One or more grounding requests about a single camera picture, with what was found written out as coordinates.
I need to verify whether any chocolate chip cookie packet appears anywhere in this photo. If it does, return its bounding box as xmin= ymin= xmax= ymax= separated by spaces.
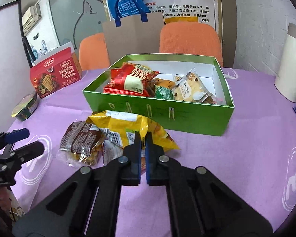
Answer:
xmin=171 ymin=72 xmax=210 ymax=103

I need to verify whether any red cracker box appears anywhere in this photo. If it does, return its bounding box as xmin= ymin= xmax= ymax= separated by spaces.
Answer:
xmin=30 ymin=47 xmax=82 ymax=99

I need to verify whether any pink nut packet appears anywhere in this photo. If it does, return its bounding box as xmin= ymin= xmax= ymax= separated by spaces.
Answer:
xmin=202 ymin=95 xmax=223 ymax=105

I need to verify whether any brown cardboard sheet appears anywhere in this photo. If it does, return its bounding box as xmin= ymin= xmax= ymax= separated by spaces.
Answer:
xmin=103 ymin=12 xmax=165 ymax=64

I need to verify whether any green snack box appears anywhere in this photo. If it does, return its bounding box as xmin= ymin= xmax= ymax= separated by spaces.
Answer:
xmin=83 ymin=54 xmax=235 ymax=136

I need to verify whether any red biscuit packet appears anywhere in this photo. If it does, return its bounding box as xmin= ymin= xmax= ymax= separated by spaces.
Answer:
xmin=104 ymin=62 xmax=159 ymax=97

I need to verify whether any white thermos jug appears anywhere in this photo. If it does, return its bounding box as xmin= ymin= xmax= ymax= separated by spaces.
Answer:
xmin=274 ymin=23 xmax=296 ymax=102

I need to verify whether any orange chair right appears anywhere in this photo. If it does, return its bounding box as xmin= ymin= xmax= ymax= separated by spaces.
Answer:
xmin=159 ymin=22 xmax=223 ymax=67

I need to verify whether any person left hand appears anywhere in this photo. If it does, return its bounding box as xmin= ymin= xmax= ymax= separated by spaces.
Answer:
xmin=0 ymin=187 xmax=11 ymax=211

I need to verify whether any orange chair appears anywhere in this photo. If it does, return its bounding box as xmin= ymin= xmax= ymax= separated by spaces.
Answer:
xmin=79 ymin=33 xmax=110 ymax=71
xmin=159 ymin=22 xmax=223 ymax=67

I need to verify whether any yellow chip bag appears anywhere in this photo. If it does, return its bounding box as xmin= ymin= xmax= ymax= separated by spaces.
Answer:
xmin=86 ymin=110 xmax=179 ymax=151

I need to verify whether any orange snack packet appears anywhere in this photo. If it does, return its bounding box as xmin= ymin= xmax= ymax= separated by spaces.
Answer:
xmin=152 ymin=78 xmax=175 ymax=89

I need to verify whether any green pea packet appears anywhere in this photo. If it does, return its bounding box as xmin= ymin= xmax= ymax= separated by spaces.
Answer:
xmin=155 ymin=85 xmax=174 ymax=100

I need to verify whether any wall poster chinese text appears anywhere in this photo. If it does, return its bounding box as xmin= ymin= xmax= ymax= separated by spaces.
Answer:
xmin=143 ymin=0 xmax=222 ymax=35

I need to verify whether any air conditioner unit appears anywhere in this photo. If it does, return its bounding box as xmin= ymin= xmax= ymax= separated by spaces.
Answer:
xmin=22 ymin=4 xmax=41 ymax=35

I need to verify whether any orange chair left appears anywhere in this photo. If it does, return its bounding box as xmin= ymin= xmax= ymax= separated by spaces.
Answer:
xmin=79 ymin=33 xmax=110 ymax=71

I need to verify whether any clear twisted snack bag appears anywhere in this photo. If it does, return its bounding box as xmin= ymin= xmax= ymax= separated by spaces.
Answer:
xmin=56 ymin=121 xmax=105 ymax=167

